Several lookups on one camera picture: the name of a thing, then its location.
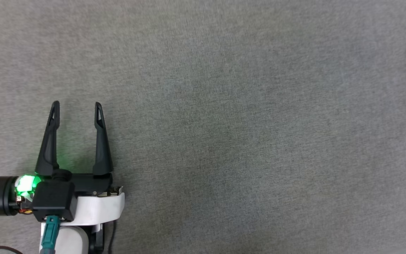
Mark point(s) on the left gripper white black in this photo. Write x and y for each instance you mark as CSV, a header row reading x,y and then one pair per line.
x,y
99,206

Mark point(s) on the left robot arm silver white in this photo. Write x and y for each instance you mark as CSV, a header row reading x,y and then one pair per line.
x,y
72,240

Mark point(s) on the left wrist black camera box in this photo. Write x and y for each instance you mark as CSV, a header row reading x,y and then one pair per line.
x,y
53,201

